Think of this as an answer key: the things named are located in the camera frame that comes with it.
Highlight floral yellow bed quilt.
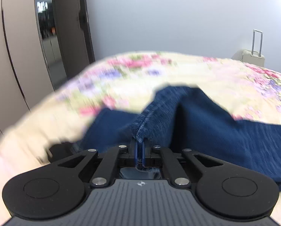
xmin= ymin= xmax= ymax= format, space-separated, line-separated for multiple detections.
xmin=0 ymin=52 xmax=281 ymax=225

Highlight beige wardrobe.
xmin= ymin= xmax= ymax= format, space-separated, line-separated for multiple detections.
xmin=0 ymin=0 xmax=53 ymax=136

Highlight blue denim jeans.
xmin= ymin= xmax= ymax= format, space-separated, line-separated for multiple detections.
xmin=80 ymin=86 xmax=281 ymax=190

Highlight cream suitcase with handle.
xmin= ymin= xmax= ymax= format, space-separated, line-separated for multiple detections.
xmin=232 ymin=29 xmax=265 ymax=67

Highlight dark brown door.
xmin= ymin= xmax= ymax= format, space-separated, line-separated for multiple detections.
xmin=52 ymin=0 xmax=95 ymax=79

